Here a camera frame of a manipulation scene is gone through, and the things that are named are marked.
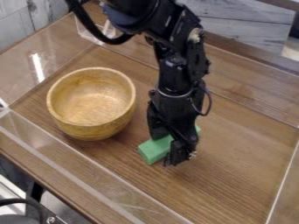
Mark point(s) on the black table leg bracket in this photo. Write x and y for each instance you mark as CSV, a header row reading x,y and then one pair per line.
x,y
39,211

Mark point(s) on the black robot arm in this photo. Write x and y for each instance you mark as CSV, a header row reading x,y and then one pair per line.
x,y
172,30

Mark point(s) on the clear acrylic tray wall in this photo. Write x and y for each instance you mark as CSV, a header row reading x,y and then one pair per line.
x,y
80,182

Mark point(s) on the clear acrylic corner bracket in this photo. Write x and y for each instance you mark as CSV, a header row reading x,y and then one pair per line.
x,y
98,33

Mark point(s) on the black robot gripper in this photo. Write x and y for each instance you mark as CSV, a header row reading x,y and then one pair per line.
x,y
171,114

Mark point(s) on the brown wooden bowl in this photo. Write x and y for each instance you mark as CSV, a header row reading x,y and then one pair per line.
x,y
92,102

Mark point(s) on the green rectangular block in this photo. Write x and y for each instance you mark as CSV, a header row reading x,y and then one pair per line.
x,y
152,149

